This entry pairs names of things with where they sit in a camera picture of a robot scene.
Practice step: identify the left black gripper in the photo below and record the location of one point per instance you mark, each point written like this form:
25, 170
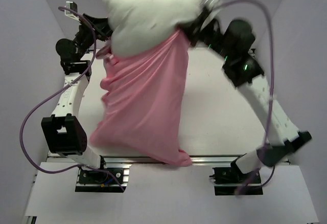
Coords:
101, 26

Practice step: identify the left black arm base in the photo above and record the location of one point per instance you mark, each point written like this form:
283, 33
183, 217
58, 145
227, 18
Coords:
90, 181

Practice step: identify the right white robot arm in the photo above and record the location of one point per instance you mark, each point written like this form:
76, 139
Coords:
282, 137

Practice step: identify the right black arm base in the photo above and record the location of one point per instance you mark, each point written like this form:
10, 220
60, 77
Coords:
226, 181

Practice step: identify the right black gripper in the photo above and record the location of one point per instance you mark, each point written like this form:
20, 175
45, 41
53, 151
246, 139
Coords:
192, 28

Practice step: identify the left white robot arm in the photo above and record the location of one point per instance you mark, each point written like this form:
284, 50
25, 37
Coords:
62, 130

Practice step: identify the pink pillowcase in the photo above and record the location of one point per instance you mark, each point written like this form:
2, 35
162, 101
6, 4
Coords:
142, 101

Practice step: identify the white pillow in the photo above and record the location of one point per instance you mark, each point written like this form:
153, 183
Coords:
140, 25

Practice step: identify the white front board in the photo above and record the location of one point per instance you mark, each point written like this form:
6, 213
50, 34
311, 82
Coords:
159, 194

